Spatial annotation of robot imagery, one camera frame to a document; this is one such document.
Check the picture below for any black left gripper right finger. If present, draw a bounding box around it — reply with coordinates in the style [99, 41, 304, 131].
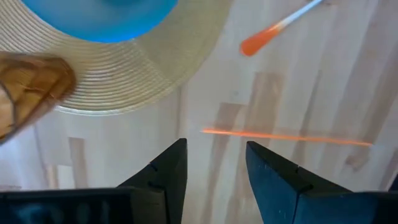
[245, 141, 398, 224]

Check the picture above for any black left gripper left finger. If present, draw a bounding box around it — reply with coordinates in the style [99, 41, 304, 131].
[0, 138, 188, 224]

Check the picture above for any pink drinking straw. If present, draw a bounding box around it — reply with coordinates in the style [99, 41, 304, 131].
[201, 128, 373, 147]

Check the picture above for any orange and white spoon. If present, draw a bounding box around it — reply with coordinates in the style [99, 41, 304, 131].
[240, 0, 325, 58]

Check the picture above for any amber faceted glass tumbler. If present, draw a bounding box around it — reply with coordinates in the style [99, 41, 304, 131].
[0, 52, 77, 144]

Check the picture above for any blue plastic bowl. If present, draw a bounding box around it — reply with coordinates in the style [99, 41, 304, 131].
[20, 0, 180, 44]

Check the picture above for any round woven straw placemat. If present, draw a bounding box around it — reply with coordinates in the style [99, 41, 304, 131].
[0, 0, 234, 116]

